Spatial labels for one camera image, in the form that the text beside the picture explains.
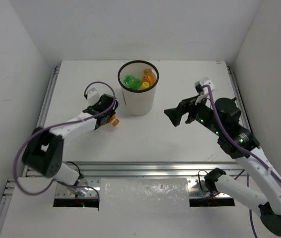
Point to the clear bottle yellow cap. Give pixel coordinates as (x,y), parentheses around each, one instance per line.
(144,85)

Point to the green plastic bottle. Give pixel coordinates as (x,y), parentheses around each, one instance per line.
(132,82)

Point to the orange juice bottle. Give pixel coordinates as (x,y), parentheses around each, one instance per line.
(149,77)
(114,121)

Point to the aluminium front rail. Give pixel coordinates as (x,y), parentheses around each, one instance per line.
(152,169)

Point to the aluminium side rail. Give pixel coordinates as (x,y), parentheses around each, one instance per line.
(242,111)
(47,99)

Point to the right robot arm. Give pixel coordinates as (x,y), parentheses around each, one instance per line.
(266,204)

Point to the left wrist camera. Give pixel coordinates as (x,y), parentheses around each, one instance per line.
(92,96)

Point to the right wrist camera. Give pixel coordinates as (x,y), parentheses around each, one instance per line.
(203,88)

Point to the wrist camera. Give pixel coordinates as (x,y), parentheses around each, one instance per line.
(92,96)
(203,88)

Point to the white bin with black rim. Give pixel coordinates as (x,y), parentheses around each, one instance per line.
(138,102)

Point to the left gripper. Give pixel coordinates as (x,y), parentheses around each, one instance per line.
(109,115)

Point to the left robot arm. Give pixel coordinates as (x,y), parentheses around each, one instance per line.
(44,153)

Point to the right aluminium side rail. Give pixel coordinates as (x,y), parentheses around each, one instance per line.
(242,111)

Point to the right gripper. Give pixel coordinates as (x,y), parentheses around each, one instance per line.
(175,113)

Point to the left aluminium side rail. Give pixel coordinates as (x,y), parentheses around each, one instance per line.
(47,99)

